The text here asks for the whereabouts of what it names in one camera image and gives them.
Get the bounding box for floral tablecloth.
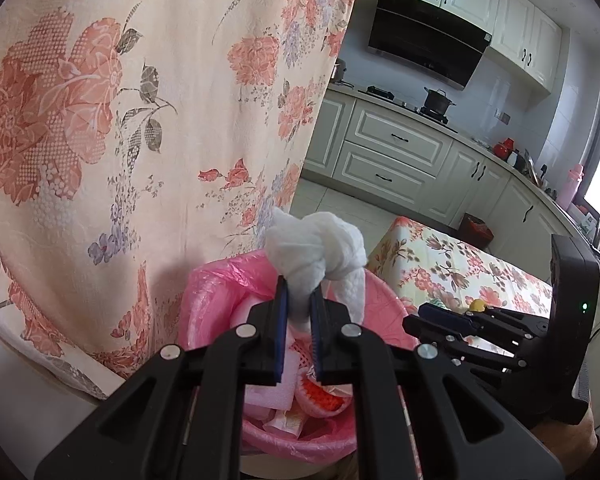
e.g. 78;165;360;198
366;216;555;328

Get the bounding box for pink thermos bottle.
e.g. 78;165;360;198
556;163;586;211

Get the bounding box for black range hood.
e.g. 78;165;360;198
366;0;493;92

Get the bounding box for small bin with red bag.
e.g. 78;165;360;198
459;212;495;251

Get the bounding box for floral curtain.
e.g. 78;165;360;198
0;0;366;401

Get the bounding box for black gas stove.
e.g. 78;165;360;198
357;85;451;125

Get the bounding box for white kitchen cabinets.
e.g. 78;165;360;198
300;82;600;431
360;0;563;93

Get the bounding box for black cooking pot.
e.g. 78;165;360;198
424;87;457;116

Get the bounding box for pink bin with pink bag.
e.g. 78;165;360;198
177;250;421;466

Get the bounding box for person's right hand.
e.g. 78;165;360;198
527;402;599;468

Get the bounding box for white upper kitchen cabinets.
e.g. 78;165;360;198
360;0;563;93

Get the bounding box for metal tray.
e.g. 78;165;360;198
522;149;546;186

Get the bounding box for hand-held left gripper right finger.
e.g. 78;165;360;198
309;282;566;480

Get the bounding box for pink and white foam fruit net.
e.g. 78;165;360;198
296;375;355;418

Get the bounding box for white lower kitchen cabinets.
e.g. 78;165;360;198
300;82;600;431

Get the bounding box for white paper towel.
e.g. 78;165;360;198
264;207;368;333

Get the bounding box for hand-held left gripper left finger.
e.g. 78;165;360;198
34;274;291;480

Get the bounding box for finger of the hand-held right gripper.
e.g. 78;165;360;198
417;302;551;337
402;314;532;369

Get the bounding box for white foam sheet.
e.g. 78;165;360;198
245;345;306;408

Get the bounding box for silver pressure cooker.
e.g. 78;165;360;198
331;58;353;87

